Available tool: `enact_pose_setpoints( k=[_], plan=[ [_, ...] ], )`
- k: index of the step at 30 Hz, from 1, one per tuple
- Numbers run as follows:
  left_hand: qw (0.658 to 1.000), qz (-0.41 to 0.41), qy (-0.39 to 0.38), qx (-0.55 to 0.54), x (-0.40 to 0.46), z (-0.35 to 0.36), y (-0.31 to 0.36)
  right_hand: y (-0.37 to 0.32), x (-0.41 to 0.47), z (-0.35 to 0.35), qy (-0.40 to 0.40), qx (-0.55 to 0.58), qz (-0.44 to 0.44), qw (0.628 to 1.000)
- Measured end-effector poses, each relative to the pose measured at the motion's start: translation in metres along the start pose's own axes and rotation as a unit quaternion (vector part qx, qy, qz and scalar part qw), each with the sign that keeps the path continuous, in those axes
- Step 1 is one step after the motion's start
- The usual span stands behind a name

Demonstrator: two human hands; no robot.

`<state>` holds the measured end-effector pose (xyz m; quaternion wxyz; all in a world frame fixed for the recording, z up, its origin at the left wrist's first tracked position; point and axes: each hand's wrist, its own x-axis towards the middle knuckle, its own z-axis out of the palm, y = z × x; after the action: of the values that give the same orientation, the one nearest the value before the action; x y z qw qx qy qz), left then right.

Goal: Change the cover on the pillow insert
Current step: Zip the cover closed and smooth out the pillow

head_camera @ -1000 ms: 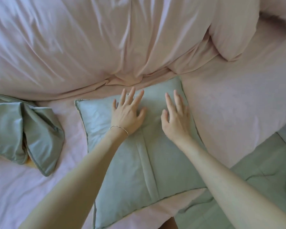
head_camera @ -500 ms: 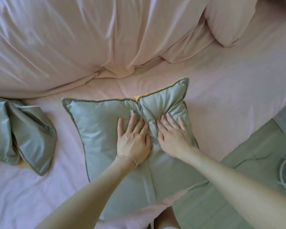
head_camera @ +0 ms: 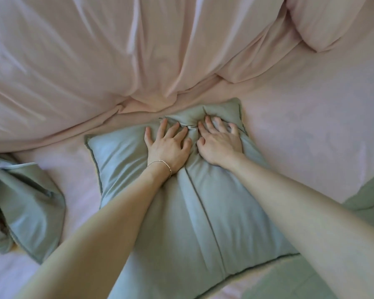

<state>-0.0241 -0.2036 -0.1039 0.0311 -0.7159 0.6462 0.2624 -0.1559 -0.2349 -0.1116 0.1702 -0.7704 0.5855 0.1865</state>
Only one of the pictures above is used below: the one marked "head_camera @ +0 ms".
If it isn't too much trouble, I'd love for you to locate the person's left hand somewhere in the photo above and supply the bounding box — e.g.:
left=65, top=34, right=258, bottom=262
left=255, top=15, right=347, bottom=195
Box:
left=144, top=118, right=193, bottom=178

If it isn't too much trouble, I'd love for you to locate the person's right hand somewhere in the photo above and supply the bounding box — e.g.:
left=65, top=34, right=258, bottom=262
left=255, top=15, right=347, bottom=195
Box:
left=196, top=115, right=246, bottom=167

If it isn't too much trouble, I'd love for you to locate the grey-green cushion cover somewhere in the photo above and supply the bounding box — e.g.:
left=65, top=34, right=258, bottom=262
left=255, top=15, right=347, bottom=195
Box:
left=0, top=154, right=66, bottom=265
left=84, top=97, right=300, bottom=299

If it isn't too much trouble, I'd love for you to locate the person's right forearm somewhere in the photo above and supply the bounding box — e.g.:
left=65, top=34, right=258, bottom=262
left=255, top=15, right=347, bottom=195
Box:
left=224, top=152, right=374, bottom=299

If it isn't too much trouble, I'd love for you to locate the person's left forearm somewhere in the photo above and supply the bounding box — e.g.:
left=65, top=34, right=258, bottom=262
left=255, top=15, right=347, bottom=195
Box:
left=15, top=164, right=172, bottom=299

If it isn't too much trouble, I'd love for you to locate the plain pink pillow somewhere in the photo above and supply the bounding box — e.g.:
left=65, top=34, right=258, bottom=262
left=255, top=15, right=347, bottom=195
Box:
left=285, top=0, right=366, bottom=53

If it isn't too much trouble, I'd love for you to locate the pink bed sheet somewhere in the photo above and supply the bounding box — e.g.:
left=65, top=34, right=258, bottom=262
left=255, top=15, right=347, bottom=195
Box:
left=0, top=27, right=374, bottom=299

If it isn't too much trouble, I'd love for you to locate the pink duvet with white ruffle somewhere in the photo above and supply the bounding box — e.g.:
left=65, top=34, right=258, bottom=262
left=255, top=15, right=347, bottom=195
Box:
left=0, top=0, right=303, bottom=154

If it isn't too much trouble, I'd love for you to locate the thin gold bracelet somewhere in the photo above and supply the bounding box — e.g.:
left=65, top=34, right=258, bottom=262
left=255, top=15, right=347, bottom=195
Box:
left=147, top=159, right=172, bottom=178

